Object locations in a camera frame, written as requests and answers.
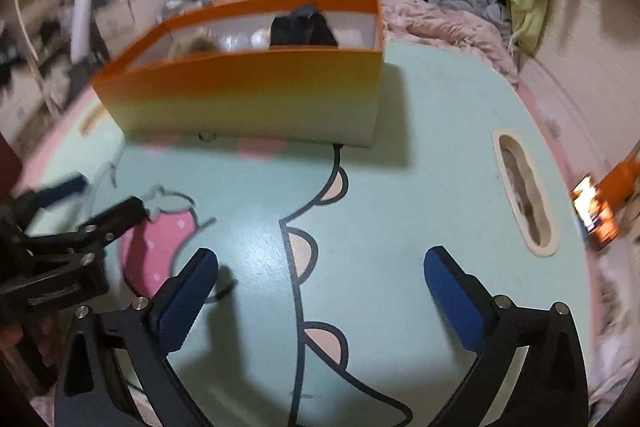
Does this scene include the orange bottle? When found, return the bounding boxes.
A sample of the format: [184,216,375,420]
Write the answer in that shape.
[597,154,640,208]

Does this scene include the brown fur pom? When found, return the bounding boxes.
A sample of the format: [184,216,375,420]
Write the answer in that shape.
[167,27,223,58]

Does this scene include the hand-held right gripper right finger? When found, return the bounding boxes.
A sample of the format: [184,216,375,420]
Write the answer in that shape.
[423,246,592,427]

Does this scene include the white drawer cabinet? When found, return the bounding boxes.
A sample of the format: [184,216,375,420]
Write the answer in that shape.
[95,0,146,38]

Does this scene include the white shelf unit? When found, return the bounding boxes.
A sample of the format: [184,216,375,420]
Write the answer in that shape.
[0,0,76,142]

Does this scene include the white paper roll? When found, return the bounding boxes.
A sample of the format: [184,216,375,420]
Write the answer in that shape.
[70,0,93,62]

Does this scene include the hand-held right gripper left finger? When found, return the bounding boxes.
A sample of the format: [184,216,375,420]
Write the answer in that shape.
[54,248,220,427]

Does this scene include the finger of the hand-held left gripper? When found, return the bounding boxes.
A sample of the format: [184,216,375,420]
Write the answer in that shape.
[74,196,152,254]
[9,176,88,229]

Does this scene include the pink printed blanket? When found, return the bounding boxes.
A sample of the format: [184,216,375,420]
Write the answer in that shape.
[285,0,521,88]

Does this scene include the doll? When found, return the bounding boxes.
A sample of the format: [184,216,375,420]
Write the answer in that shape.
[269,4,341,48]

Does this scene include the orange cardboard box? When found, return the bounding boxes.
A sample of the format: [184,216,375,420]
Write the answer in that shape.
[91,0,386,148]

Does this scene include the white fluffy pom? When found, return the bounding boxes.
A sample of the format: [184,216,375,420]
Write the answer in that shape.
[220,29,273,54]

